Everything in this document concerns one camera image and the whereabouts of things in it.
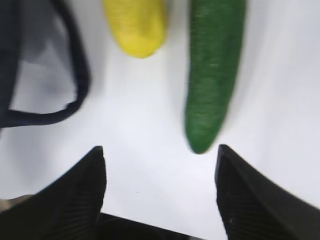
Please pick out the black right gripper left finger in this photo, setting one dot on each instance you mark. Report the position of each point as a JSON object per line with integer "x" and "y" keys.
{"x": 68, "y": 209}

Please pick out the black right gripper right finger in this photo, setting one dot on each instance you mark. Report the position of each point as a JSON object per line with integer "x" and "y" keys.
{"x": 252, "y": 207}

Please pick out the navy blue lunch bag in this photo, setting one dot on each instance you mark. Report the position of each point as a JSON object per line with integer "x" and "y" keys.
{"x": 40, "y": 40}

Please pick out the green cucumber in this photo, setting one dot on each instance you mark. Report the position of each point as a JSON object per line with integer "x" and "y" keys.
{"x": 215, "y": 45}

